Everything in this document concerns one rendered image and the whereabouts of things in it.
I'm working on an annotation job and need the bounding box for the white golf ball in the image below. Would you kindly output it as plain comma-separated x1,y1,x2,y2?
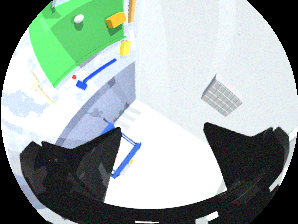
73,15,84,23

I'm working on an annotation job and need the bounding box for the green flat mat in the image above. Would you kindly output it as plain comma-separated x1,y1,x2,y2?
28,0,125,85

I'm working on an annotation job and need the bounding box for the orange mallet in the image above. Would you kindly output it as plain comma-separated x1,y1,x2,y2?
128,0,137,23

